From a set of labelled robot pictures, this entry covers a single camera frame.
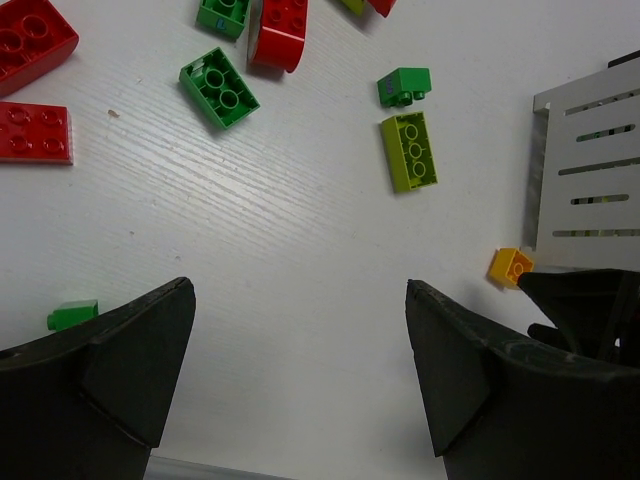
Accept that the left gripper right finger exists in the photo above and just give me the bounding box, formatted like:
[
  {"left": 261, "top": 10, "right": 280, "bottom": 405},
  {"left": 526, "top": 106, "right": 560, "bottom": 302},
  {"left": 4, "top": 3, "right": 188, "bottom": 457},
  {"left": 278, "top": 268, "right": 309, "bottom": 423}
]
[{"left": 405, "top": 280, "right": 639, "bottom": 479}]

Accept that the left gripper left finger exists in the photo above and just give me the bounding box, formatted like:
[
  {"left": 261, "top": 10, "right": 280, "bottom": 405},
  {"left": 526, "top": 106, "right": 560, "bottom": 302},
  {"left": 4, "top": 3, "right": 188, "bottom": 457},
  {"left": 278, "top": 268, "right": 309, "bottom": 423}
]
[{"left": 1, "top": 277, "right": 195, "bottom": 479}]

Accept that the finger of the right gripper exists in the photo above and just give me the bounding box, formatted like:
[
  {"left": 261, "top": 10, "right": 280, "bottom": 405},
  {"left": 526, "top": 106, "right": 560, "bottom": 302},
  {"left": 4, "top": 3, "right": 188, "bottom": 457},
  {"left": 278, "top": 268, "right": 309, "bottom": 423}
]
[{"left": 518, "top": 269, "right": 639, "bottom": 360}]

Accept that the lime green lego plate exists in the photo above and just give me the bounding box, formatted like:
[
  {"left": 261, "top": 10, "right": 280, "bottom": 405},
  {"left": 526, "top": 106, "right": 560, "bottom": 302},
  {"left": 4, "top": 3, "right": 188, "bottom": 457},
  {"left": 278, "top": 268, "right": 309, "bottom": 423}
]
[{"left": 380, "top": 111, "right": 438, "bottom": 194}]

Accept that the red lego brick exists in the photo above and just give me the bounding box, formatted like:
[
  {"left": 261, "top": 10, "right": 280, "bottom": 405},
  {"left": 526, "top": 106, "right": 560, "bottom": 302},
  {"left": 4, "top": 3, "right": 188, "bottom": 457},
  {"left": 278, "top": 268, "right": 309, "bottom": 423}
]
[
  {"left": 0, "top": 101, "right": 73, "bottom": 166},
  {"left": 1, "top": 0, "right": 79, "bottom": 97}
]

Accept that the green small lego cube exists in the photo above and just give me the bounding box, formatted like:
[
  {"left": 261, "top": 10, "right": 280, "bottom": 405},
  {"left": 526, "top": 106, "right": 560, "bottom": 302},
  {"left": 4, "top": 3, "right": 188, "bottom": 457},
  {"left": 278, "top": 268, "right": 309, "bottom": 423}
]
[{"left": 377, "top": 67, "right": 432, "bottom": 108}]

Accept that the red lime rounded lego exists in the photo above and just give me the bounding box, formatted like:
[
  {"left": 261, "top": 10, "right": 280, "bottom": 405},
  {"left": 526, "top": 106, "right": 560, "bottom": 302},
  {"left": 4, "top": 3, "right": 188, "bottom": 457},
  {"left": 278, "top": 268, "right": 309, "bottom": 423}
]
[{"left": 247, "top": 0, "right": 309, "bottom": 73}]

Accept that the small green lego brick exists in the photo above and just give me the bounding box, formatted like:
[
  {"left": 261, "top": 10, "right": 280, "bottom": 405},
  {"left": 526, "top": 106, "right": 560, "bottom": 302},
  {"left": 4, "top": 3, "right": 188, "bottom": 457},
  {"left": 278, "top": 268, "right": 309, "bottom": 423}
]
[{"left": 47, "top": 299, "right": 99, "bottom": 332}]

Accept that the orange small lego brick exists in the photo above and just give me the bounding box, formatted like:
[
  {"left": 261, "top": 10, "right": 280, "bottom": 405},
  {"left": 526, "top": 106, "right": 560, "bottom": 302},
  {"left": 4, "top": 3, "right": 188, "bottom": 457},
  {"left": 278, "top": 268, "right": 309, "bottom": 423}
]
[{"left": 487, "top": 248, "right": 534, "bottom": 290}]

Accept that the white slotted container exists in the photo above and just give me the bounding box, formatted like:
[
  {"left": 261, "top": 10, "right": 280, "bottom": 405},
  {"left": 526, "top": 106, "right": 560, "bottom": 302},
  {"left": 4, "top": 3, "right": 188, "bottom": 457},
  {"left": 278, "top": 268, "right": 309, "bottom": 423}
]
[{"left": 533, "top": 60, "right": 639, "bottom": 271}]

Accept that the black slotted container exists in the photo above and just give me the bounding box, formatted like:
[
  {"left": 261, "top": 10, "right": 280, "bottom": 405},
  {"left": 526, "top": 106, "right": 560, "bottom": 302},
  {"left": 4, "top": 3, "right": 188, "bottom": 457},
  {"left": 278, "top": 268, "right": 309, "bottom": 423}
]
[{"left": 607, "top": 50, "right": 640, "bottom": 68}]

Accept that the green square lego brick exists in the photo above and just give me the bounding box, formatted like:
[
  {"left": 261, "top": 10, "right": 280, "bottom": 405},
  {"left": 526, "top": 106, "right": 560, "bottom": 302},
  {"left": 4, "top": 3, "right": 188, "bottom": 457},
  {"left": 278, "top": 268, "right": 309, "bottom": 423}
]
[{"left": 196, "top": 0, "right": 251, "bottom": 40}]

